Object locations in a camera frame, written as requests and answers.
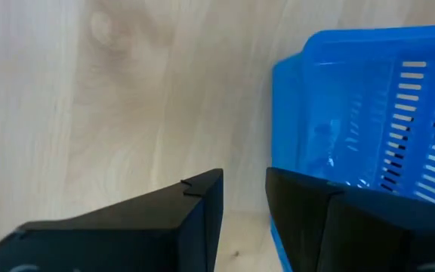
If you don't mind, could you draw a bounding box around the blue plastic basket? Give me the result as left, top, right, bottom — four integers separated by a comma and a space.
270, 23, 435, 272

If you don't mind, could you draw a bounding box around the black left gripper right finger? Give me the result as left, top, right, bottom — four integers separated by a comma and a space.
265, 167, 435, 272

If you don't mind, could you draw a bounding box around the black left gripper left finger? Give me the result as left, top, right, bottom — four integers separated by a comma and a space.
0, 168, 225, 272

